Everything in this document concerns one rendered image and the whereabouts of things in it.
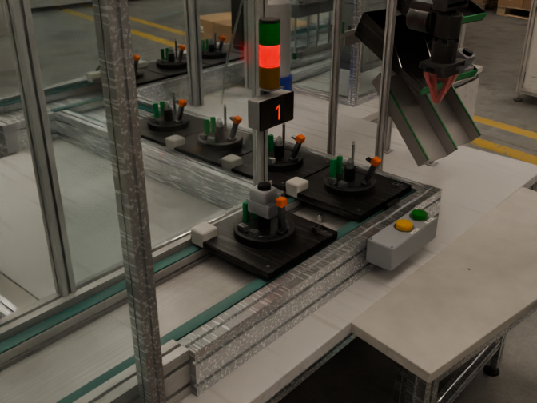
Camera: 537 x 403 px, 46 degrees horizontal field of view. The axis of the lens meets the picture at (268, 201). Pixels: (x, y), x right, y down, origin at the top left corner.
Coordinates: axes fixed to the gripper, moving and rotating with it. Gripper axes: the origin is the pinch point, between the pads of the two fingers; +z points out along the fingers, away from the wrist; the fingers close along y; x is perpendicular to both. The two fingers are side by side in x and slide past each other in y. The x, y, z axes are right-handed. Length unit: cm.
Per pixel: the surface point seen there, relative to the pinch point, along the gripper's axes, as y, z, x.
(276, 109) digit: 24.5, 3.7, -28.0
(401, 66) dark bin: -16.6, -0.5, -19.9
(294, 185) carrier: 17.2, 25.9, -27.6
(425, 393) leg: 41, 44, 27
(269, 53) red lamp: 26.0, -9.6, -29.4
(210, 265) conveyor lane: 51, 33, -23
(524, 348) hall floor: -89, 123, 11
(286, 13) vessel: -54, 1, -93
